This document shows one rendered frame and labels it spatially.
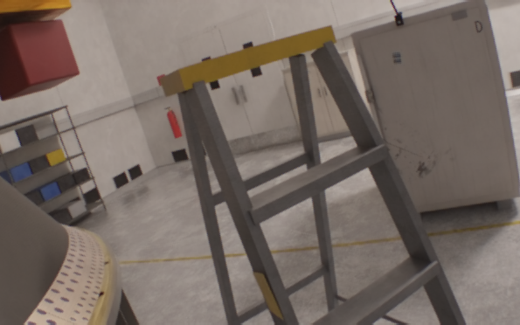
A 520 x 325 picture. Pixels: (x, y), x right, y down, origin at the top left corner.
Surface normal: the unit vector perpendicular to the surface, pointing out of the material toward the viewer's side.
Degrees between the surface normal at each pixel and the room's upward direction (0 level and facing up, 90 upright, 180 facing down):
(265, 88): 90
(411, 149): 90
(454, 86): 90
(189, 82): 90
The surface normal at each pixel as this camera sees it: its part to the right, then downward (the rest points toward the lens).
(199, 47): -0.39, 0.33
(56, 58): 0.86, -0.17
